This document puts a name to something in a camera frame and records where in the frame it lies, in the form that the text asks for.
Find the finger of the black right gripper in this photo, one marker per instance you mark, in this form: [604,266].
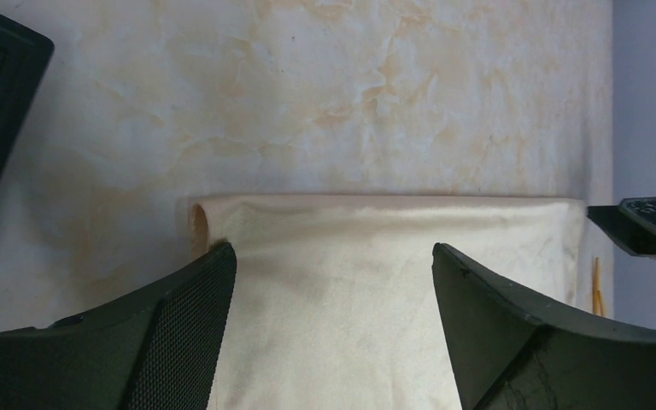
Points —
[630,224]

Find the orange cloth napkin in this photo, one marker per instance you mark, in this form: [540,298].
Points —
[334,304]

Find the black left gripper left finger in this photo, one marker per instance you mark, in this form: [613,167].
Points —
[154,348]

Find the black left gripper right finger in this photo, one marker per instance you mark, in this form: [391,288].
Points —
[511,347]

